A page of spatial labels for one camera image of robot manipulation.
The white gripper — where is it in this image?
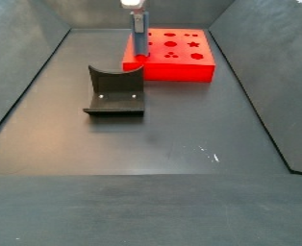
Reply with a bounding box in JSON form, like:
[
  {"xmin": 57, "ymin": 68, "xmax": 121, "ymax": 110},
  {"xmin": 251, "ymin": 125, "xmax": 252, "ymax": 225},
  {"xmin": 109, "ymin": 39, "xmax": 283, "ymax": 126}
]
[{"xmin": 120, "ymin": 0, "xmax": 147, "ymax": 34}]

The black curved holder stand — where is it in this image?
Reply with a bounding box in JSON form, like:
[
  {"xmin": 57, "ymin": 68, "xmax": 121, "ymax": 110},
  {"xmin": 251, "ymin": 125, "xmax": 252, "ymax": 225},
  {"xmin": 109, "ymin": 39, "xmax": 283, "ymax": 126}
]
[{"xmin": 84, "ymin": 66, "xmax": 145, "ymax": 115}]

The red shape sorter board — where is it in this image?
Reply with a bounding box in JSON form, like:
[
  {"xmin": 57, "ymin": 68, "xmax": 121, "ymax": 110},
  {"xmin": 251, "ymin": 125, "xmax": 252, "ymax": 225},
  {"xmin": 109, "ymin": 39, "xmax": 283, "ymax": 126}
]
[{"xmin": 121, "ymin": 28, "xmax": 216, "ymax": 83}]

